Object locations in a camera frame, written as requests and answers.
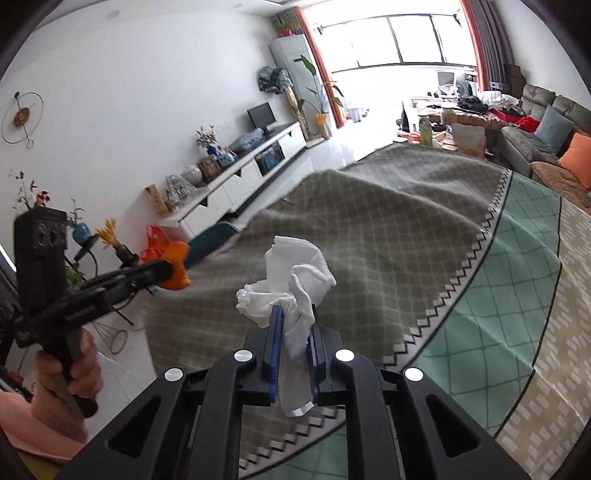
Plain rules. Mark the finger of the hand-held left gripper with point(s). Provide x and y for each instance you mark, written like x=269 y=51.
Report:
x=129 y=279

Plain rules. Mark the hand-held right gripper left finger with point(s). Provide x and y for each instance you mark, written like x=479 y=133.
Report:
x=276 y=337

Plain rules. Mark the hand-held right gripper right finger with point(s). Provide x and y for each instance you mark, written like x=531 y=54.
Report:
x=319 y=364

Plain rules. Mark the large orange peel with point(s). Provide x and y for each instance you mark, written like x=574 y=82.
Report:
x=175 y=272

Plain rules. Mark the white tissue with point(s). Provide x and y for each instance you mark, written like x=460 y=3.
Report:
x=300 y=277

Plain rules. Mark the person's left forearm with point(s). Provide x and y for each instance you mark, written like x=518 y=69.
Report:
x=32 y=429

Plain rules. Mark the person's left hand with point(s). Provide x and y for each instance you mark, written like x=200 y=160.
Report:
x=90 y=374

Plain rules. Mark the orange plastic bag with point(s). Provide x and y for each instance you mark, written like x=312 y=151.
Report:
x=154 y=242

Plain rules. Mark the yellow dried flowers black vase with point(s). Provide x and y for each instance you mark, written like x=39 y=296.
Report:
x=111 y=235

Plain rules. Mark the blue vase with plant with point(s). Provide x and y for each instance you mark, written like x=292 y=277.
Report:
x=81 y=230

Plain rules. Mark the red flower arrangement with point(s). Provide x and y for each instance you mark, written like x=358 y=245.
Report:
x=32 y=194

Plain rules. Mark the small cardboard box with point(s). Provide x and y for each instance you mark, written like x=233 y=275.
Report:
x=157 y=201

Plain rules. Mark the clear wrapped ornament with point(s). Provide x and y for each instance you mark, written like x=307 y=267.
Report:
x=179 y=189

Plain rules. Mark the brown woven basket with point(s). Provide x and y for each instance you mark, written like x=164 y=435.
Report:
x=208 y=167

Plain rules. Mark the blue white ceramic jar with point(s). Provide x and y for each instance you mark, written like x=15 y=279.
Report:
x=226 y=159

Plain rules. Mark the white TV cabinet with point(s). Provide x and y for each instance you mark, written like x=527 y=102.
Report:
x=249 y=175

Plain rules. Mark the flower vase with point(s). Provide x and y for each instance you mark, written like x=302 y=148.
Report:
x=207 y=141

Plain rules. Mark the black storage box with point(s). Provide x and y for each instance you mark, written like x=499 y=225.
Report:
x=270 y=157

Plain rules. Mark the plastic-wrapped blue item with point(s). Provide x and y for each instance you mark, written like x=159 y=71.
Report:
x=251 y=138

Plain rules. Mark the black monitor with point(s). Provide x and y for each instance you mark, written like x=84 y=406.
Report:
x=261 y=115

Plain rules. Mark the tall leafy plant yellow pot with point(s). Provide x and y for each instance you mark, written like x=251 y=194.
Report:
x=323 y=124

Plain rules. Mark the pale wooden branch decoration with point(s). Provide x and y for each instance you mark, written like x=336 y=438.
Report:
x=298 y=110

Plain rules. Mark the white pedal bin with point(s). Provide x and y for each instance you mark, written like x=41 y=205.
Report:
x=353 y=115

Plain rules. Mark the covered standing fan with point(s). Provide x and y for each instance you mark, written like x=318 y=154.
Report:
x=274 y=81

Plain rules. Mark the cluttered coffee table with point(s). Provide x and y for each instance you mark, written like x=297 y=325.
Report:
x=443 y=144

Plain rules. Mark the brown paper shopping bag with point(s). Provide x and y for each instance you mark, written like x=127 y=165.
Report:
x=468 y=138

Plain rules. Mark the white standing air conditioner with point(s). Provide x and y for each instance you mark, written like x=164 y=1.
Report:
x=295 y=55

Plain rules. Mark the orange grey curtain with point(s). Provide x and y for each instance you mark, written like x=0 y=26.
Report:
x=480 y=41
x=318 y=50

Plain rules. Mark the small potted plant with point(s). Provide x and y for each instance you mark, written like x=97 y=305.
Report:
x=286 y=28

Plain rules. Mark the black clothes pile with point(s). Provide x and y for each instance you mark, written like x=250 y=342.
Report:
x=473 y=104

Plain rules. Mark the brown sofa seat mat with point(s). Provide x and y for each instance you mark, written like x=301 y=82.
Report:
x=558 y=177

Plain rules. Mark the white office chair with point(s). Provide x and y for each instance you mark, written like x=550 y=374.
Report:
x=445 y=81

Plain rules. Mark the red flat box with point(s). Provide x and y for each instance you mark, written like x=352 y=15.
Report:
x=505 y=113

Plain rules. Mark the red cloth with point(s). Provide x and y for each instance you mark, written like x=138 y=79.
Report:
x=528 y=124

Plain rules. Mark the white clothes pile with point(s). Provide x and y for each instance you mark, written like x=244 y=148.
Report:
x=496 y=98

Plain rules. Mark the large window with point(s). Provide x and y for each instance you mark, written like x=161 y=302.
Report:
x=415 y=41

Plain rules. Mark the orange cushion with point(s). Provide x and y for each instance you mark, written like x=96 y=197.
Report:
x=577 y=159

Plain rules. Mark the blue-grey cushion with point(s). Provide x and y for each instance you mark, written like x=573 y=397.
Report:
x=551 y=129

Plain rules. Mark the dark wooden cabinet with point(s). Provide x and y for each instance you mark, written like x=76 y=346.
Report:
x=515 y=78

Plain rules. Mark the grey-green sofa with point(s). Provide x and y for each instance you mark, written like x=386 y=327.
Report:
x=538 y=94

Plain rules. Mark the round wall clock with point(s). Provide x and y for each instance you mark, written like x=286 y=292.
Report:
x=21 y=116

